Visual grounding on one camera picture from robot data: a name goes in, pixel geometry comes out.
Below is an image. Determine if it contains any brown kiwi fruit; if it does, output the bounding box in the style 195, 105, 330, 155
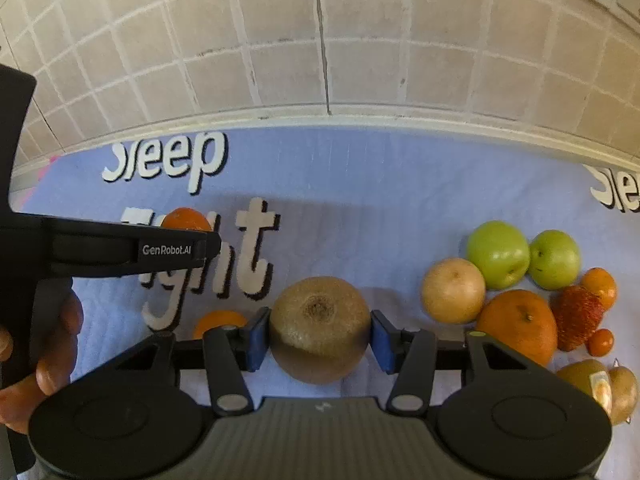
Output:
269, 276, 371, 385

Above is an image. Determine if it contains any large orange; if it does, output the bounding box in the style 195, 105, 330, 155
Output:
475, 289, 558, 366

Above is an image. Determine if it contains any person's left hand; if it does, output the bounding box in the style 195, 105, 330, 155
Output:
1, 290, 84, 434

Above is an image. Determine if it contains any small orange near finger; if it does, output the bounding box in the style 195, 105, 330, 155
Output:
192, 310, 247, 339

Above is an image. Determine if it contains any yellow-brown pear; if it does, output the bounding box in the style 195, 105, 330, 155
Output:
421, 258, 486, 324

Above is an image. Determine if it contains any green apple left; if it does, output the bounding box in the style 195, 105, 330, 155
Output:
465, 220, 530, 290

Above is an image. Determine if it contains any green apple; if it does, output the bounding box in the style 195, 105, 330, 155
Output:
465, 220, 530, 290
528, 230, 582, 290

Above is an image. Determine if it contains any small orange behind gripper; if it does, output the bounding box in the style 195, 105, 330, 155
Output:
160, 207, 212, 232

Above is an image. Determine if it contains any light blue printed mat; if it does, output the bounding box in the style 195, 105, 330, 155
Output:
23, 128, 639, 376

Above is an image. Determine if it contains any red strawberry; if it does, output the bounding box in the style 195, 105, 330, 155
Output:
550, 285, 605, 352

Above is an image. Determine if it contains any green apple right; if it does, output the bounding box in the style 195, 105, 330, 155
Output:
528, 230, 582, 290

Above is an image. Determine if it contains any tiny orange kumquat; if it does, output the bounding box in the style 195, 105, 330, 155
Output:
586, 328, 615, 358

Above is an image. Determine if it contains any small mandarin orange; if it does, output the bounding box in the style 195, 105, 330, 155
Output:
580, 268, 618, 311

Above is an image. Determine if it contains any brown kiwi at edge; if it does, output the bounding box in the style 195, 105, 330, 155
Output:
608, 366, 639, 426

